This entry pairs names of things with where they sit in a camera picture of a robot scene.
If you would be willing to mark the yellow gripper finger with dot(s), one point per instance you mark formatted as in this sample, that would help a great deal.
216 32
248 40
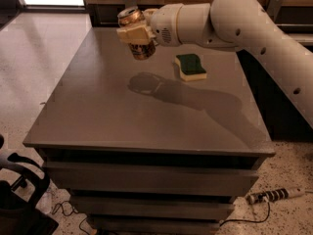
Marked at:
138 33
149 12

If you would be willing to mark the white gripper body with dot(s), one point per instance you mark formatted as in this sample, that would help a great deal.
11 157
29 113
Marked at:
166 24

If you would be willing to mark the orange soda can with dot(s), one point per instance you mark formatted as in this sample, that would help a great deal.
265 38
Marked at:
140 49

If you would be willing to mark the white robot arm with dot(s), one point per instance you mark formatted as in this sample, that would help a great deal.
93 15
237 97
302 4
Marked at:
242 24

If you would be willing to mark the green yellow sponge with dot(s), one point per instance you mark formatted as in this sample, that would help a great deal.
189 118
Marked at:
190 68

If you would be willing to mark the grey drawer cabinet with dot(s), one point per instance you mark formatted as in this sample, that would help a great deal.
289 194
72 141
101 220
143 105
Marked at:
140 150

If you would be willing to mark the black office chair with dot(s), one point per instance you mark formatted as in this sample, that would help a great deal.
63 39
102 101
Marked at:
19 214

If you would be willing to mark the white power strip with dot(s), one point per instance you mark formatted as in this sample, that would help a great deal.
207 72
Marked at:
274 195

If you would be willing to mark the right metal bracket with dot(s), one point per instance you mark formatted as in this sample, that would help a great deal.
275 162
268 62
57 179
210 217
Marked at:
273 8

